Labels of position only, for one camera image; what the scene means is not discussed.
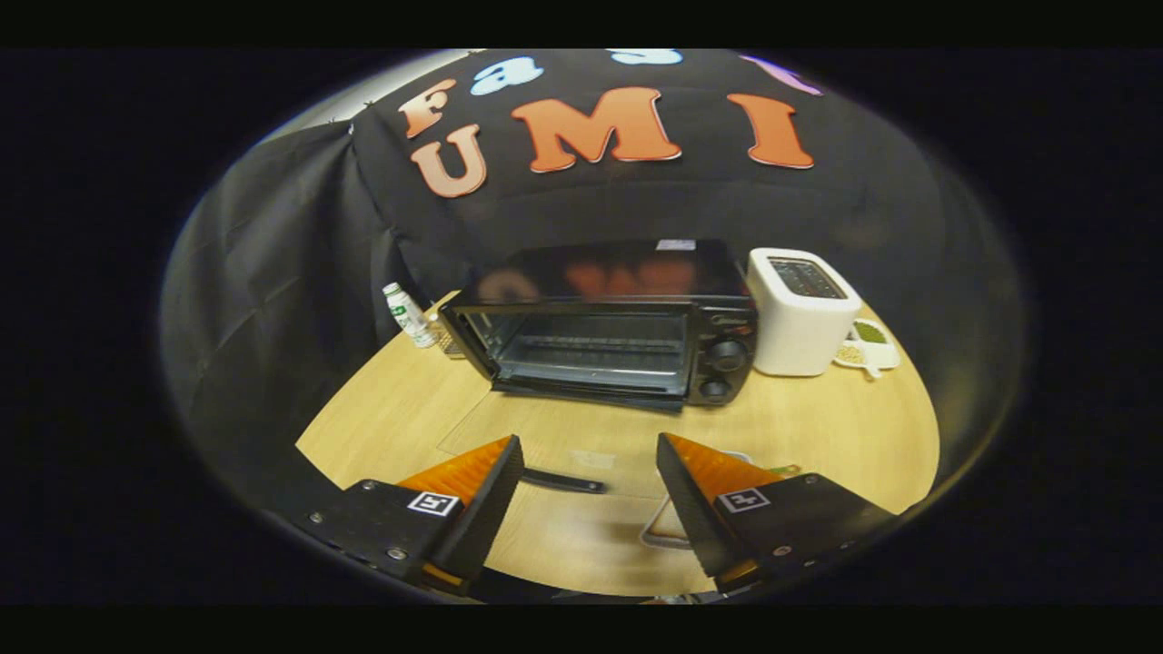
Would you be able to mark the white plastic tray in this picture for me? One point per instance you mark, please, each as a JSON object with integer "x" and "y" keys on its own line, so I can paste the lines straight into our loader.
{"x": 656, "y": 542}

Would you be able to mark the small white dish with beans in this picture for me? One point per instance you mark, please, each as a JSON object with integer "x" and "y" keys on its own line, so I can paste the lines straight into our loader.
{"x": 874, "y": 350}

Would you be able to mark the small clear glass jar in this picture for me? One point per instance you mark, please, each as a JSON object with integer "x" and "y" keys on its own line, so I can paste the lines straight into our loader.
{"x": 447, "y": 338}

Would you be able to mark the black toaster oven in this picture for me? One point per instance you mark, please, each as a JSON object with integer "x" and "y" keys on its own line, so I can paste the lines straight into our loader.
{"x": 627, "y": 272}

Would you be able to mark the white pop-up toaster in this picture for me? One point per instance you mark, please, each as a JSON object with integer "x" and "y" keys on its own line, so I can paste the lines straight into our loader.
{"x": 800, "y": 336}

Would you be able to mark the white plastic bottle green label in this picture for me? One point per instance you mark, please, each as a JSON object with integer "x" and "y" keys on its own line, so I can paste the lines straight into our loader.
{"x": 409, "y": 318}

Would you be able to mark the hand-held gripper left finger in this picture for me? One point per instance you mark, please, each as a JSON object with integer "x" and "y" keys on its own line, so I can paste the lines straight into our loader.
{"x": 477, "y": 522}

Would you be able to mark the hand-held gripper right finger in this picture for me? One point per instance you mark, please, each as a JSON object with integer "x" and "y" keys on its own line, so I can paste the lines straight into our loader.
{"x": 695, "y": 509}

